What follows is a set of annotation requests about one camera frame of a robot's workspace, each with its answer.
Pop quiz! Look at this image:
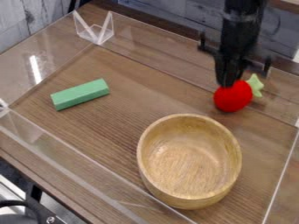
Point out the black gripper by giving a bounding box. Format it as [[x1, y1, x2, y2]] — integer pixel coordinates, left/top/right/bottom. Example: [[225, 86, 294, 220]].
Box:
[[198, 32, 273, 87]]

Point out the red plush strawberry toy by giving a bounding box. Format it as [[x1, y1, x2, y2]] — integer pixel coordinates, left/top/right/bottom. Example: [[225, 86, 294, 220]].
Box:
[[214, 73, 265, 113]]

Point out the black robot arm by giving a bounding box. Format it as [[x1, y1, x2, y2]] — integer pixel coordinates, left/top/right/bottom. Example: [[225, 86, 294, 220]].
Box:
[[198, 0, 273, 88]]

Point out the wooden bowl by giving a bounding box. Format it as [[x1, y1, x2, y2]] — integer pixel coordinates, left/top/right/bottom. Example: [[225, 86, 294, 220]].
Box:
[[137, 114, 243, 210]]

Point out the green rectangular block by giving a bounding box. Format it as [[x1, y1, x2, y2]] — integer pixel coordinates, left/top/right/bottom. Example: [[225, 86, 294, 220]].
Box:
[[51, 79, 110, 111]]

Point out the clear acrylic corner bracket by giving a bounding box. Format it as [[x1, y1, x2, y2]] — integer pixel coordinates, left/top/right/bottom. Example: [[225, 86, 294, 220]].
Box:
[[72, 11, 115, 46]]

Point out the clear acrylic tray wall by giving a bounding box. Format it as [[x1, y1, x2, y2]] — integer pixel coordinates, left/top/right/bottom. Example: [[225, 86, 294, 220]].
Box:
[[0, 101, 297, 224]]

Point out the black metal table frame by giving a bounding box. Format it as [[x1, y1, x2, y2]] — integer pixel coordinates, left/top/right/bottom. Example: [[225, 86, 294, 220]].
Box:
[[26, 184, 67, 224]]

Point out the black cable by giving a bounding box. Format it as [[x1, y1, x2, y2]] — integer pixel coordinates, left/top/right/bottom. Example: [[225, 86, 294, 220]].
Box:
[[0, 198, 31, 218]]

